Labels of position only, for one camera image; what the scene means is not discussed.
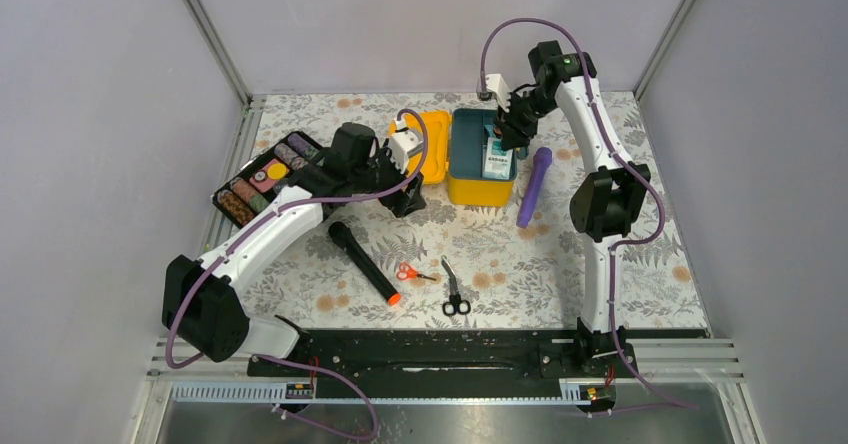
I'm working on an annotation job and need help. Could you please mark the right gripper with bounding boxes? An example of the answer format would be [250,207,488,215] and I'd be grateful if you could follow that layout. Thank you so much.
[492,87,557,153]

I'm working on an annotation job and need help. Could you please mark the yellow plastic kit box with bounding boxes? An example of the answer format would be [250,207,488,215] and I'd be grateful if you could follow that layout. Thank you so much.
[389,108,518,208]

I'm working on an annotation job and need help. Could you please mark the teal gauze packet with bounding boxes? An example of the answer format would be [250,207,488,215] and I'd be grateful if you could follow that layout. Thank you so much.
[481,137,513,180]

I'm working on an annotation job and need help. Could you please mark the teal plastic tray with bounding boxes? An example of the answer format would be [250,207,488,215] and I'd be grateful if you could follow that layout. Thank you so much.
[448,108,517,181]

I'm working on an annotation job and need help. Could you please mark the orange handled small scissors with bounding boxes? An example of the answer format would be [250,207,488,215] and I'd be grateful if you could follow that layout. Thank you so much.
[395,262,436,281]

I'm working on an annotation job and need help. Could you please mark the black bandage shears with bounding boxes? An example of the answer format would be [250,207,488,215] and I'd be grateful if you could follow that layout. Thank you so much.
[440,256,471,317]

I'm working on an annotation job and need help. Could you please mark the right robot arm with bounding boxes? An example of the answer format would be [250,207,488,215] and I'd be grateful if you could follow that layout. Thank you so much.
[482,41,651,376]

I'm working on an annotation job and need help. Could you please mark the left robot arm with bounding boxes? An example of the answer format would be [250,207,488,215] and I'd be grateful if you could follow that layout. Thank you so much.
[162,122,429,375]

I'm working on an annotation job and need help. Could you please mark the purple cylindrical tube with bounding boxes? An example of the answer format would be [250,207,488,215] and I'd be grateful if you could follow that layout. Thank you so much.
[516,147,553,229]

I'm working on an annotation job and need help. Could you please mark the black flashlight orange tip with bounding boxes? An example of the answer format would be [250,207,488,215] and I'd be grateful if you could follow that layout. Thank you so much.
[328,222,402,306]

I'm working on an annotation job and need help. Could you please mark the black poker chip case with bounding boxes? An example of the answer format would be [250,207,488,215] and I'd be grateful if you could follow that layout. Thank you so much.
[210,131,323,229]

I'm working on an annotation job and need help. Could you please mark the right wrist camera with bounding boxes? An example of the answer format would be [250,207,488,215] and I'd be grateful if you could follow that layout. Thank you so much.
[477,73,511,112]

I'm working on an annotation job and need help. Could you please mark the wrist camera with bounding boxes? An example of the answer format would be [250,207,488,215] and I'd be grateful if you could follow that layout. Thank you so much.
[477,73,511,112]
[388,120,425,173]

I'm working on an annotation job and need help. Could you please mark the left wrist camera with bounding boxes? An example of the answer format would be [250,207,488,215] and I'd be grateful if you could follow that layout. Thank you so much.
[388,120,425,173]

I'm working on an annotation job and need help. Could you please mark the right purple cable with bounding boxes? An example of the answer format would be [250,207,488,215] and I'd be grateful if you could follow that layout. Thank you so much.
[478,18,698,417]

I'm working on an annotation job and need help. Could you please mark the purple cable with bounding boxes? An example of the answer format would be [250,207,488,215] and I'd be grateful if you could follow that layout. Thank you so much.
[164,108,431,442]
[478,18,698,417]

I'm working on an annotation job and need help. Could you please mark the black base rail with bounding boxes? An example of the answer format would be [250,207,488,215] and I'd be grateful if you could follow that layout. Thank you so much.
[248,324,641,403]

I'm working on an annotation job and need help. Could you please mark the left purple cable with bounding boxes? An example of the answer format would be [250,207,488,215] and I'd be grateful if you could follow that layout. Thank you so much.
[164,108,431,442]

